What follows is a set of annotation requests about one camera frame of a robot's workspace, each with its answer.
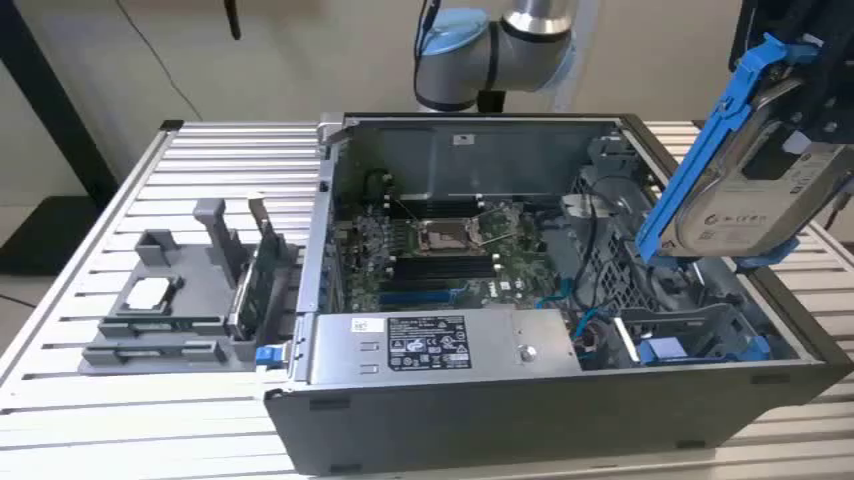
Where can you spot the hard disk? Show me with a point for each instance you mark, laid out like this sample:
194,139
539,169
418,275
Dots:
734,215

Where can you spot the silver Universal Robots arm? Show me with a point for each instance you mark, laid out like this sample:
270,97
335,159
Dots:
467,65

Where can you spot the grey disk bay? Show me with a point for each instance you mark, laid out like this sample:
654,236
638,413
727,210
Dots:
714,325

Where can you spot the black RAM slot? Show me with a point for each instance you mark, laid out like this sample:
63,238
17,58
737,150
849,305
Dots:
436,287
434,204
440,278
434,199
443,269
434,209
440,215
447,260

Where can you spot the blue expansion slot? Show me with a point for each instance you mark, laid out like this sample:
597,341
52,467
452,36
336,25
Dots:
420,299

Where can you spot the perforated grey drive cage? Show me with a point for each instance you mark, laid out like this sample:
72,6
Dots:
614,260

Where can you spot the blue carrier in bay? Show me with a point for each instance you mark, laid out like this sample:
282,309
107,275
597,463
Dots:
663,350

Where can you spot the green motherboard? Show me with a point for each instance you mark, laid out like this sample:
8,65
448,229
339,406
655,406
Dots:
517,262

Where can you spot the CPU socket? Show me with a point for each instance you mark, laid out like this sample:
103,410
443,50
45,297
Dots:
443,239

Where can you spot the silver power supply unit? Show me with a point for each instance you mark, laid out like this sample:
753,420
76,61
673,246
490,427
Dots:
497,345

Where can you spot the open black PC case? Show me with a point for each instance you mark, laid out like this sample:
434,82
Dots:
467,425

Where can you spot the black hanging antenna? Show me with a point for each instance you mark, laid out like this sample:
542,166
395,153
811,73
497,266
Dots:
232,20

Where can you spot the green graphics card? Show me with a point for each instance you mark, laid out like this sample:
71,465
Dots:
262,290

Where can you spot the black table corner cap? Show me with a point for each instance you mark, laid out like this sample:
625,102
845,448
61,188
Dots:
172,124

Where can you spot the blue case latch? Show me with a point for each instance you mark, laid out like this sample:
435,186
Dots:
267,359

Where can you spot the grey parts rack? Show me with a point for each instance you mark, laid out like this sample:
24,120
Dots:
194,280

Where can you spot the silver CPU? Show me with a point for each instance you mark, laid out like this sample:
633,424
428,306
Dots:
150,295

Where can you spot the green RAM stick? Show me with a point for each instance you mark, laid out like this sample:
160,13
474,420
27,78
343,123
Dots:
156,351
163,325

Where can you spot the black stand pole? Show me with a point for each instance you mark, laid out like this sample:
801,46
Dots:
53,100

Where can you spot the black stand base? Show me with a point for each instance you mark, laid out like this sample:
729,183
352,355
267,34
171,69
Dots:
47,235

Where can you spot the short black post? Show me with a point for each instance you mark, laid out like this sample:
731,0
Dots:
491,101

